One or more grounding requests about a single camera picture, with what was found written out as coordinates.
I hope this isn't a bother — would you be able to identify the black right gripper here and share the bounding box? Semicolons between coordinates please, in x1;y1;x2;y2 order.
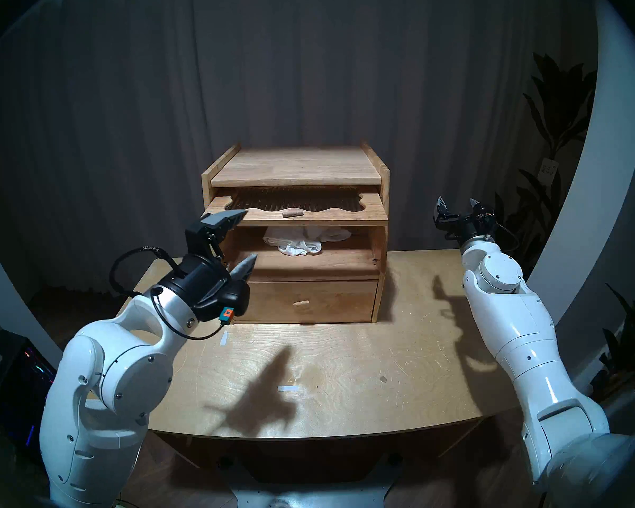
432;196;495;244

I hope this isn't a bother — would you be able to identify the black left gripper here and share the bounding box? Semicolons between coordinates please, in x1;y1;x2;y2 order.
161;209;258;322

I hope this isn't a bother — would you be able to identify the white shirt red print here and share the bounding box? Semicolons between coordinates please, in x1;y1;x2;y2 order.
263;225;352;257

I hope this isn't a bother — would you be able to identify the wooden flap door with knob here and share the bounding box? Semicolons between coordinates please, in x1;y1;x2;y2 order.
204;187;388;227

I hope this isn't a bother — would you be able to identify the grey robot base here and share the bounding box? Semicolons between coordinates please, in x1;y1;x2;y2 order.
220;454;403;508

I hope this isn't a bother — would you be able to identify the wooden drawer with knob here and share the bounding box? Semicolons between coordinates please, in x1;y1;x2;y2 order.
233;279;379;323

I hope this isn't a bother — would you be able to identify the wooden cabinet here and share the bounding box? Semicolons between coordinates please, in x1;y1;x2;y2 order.
202;141;391;325

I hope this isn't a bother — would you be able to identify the tall dark leafy plant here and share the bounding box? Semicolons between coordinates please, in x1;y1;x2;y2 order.
479;52;598;269

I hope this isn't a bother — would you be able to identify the grey curtain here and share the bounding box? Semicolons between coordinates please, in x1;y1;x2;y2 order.
0;0;598;296

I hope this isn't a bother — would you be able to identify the small dark potted plant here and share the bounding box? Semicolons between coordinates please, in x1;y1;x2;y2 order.
587;269;635;402

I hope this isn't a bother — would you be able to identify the black computer case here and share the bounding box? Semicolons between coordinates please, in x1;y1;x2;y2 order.
0;330;59;449

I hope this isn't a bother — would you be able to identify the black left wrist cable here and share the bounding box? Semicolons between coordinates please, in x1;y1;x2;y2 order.
110;246;228;341

